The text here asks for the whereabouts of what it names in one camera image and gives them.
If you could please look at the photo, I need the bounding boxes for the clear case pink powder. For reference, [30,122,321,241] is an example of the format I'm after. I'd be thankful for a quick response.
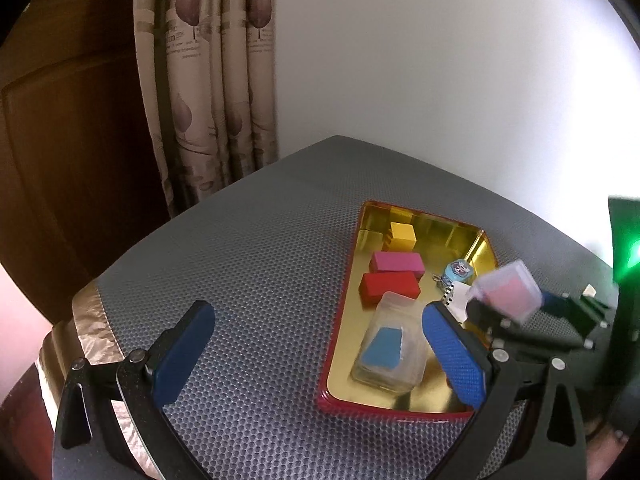
[470,259,545,325]

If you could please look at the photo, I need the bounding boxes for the beige patterned curtain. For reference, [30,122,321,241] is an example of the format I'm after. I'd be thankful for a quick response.
[134,0,280,218]

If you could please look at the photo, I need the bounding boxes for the magenta rectangular block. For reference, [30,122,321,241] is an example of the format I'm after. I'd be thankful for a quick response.
[369,251,426,278]

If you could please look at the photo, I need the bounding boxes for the brown wooden door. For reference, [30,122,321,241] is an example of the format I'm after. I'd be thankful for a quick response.
[0,0,173,326]

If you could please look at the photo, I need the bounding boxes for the clear plastic box blue card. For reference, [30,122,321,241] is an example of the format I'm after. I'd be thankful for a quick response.
[350,291,433,396]

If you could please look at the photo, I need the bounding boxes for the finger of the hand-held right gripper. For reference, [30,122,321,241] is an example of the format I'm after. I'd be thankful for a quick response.
[541,285,615,335]
[465,297,596,357]

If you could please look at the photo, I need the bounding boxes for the gold tin tray red rim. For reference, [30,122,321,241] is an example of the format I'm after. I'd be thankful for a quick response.
[317,201,498,417]

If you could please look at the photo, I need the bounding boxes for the gold shiny cloth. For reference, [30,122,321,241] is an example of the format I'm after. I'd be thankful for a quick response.
[37,280,166,480]

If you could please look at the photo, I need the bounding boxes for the white checkered small box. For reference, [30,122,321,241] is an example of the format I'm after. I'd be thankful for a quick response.
[442,281,473,322]

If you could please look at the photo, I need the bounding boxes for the grey dotted mat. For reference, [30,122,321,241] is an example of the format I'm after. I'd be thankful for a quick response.
[52,135,618,480]

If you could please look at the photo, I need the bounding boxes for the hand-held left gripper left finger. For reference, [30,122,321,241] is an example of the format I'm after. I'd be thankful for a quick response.
[54,300,217,480]

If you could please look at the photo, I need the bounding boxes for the small blue printed tin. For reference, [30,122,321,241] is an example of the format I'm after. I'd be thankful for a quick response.
[432,259,473,288]

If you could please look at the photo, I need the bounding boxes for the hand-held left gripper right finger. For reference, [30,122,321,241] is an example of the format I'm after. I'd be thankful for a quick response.
[421,302,587,480]

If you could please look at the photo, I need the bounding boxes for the yellow block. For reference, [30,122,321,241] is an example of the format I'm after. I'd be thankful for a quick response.
[384,221,418,252]

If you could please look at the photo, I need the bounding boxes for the red rectangular block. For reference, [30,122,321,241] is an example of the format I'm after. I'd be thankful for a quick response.
[359,271,421,306]

